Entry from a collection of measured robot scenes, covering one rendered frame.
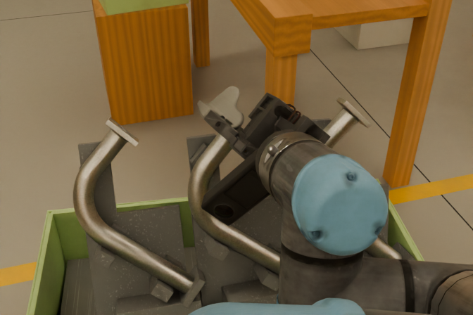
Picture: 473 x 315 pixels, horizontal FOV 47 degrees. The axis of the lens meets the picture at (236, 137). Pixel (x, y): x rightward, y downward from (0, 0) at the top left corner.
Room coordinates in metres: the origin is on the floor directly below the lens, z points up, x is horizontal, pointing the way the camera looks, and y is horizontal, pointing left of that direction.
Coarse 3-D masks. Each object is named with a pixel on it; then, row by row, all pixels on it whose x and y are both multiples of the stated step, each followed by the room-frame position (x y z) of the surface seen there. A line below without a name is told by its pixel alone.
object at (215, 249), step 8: (232, 224) 0.62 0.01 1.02; (208, 240) 0.60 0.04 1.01; (216, 240) 0.59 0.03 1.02; (208, 248) 0.58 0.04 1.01; (216, 248) 0.57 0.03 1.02; (224, 248) 0.57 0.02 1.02; (272, 248) 0.61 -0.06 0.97; (216, 256) 0.56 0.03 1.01; (224, 256) 0.57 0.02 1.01; (256, 264) 0.61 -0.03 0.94; (256, 272) 0.59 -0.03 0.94; (264, 272) 0.58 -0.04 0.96; (272, 272) 0.58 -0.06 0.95; (264, 280) 0.56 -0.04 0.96; (272, 280) 0.56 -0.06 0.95; (272, 288) 0.56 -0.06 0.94
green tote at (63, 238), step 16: (128, 208) 0.73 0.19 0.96; (144, 208) 0.73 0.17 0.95; (48, 224) 0.68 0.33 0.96; (64, 224) 0.71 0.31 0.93; (400, 224) 0.68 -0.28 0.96; (48, 240) 0.64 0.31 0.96; (64, 240) 0.71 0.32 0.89; (80, 240) 0.71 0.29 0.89; (192, 240) 0.74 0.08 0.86; (400, 240) 0.66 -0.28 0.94; (48, 256) 0.62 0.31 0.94; (64, 256) 0.71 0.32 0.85; (80, 256) 0.71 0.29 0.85; (416, 256) 0.61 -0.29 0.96; (48, 272) 0.60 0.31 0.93; (64, 272) 0.68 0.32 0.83; (32, 288) 0.54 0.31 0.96; (48, 288) 0.58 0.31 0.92; (32, 304) 0.51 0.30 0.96; (48, 304) 0.56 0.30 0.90
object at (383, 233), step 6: (312, 120) 0.73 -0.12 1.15; (318, 120) 0.73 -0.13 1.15; (324, 120) 0.73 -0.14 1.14; (330, 120) 0.73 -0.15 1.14; (318, 126) 0.72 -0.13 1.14; (324, 126) 0.72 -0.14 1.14; (384, 186) 0.69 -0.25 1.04; (384, 192) 0.69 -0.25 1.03; (384, 228) 0.67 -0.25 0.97; (384, 234) 0.66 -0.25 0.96
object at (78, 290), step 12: (192, 252) 0.72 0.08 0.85; (72, 264) 0.69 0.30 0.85; (84, 264) 0.69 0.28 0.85; (192, 264) 0.69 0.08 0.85; (72, 276) 0.66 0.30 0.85; (84, 276) 0.66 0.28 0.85; (72, 288) 0.64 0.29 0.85; (84, 288) 0.64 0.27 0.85; (72, 300) 0.61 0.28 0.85; (84, 300) 0.61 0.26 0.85; (72, 312) 0.59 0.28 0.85; (84, 312) 0.59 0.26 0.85
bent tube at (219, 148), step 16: (240, 128) 0.65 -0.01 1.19; (224, 144) 0.64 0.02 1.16; (208, 160) 0.62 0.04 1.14; (192, 176) 0.62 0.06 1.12; (208, 176) 0.62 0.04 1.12; (192, 192) 0.60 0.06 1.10; (192, 208) 0.60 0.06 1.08; (208, 224) 0.59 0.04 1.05; (224, 224) 0.60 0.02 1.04; (224, 240) 0.58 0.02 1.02; (240, 240) 0.59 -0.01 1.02; (256, 240) 0.60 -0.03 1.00; (256, 256) 0.58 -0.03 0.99; (272, 256) 0.59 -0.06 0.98
